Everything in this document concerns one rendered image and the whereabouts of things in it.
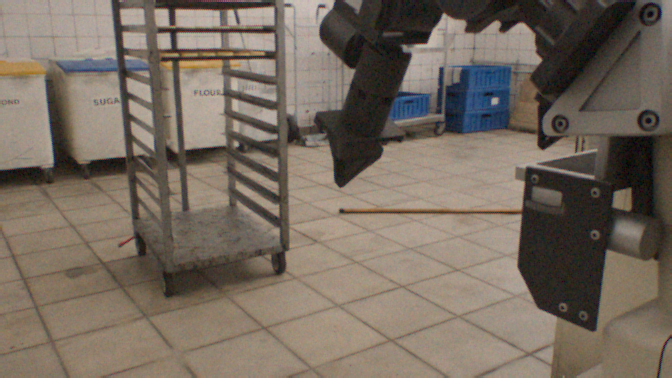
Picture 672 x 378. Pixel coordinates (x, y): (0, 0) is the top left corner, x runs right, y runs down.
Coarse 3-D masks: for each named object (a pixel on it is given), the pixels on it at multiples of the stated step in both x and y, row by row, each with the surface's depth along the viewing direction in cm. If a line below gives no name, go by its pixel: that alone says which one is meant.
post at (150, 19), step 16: (144, 0) 192; (144, 16) 194; (160, 96) 200; (160, 112) 202; (160, 128) 203; (160, 144) 204; (160, 160) 205; (160, 176) 207; (160, 192) 208; (160, 208) 212
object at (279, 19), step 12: (276, 12) 213; (276, 24) 214; (276, 36) 216; (276, 48) 217; (276, 60) 219; (276, 72) 220; (288, 180) 230; (288, 192) 231; (288, 204) 233; (288, 216) 234; (288, 228) 235; (288, 240) 237
